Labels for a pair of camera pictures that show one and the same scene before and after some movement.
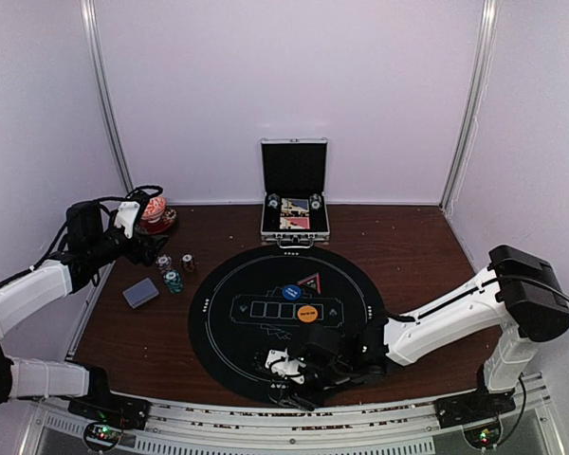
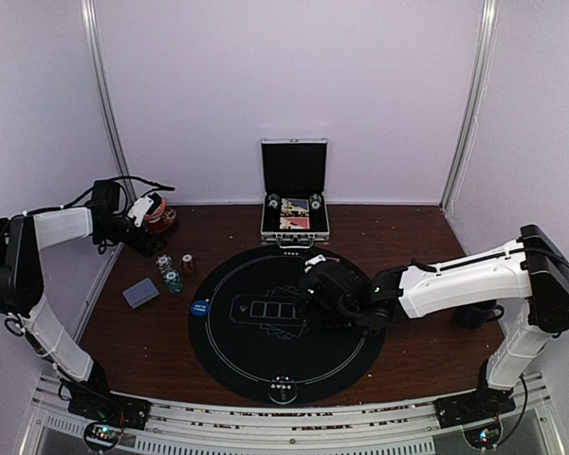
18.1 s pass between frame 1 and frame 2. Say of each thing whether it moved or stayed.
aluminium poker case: stayed
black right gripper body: moved
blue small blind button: moved
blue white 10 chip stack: stayed
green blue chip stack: stayed
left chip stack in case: stayed
